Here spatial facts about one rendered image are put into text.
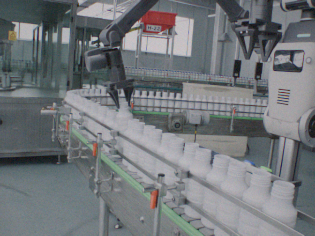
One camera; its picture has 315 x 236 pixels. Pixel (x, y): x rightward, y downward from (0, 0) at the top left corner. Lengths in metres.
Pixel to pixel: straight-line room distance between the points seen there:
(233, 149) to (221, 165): 4.81
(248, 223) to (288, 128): 0.72
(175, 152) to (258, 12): 0.41
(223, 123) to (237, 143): 2.69
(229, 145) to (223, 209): 4.81
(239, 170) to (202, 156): 0.12
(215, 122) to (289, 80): 1.60
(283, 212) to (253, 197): 0.07
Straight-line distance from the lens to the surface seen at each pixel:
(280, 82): 1.31
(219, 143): 5.37
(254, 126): 2.97
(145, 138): 0.98
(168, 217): 0.81
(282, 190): 0.57
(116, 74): 1.09
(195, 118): 2.56
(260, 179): 0.61
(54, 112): 1.87
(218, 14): 12.23
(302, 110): 1.26
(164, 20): 7.85
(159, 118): 2.66
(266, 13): 0.83
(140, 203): 0.95
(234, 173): 0.64
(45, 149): 4.28
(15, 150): 4.24
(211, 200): 0.71
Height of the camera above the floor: 1.34
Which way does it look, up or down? 9 degrees down
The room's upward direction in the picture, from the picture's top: 5 degrees clockwise
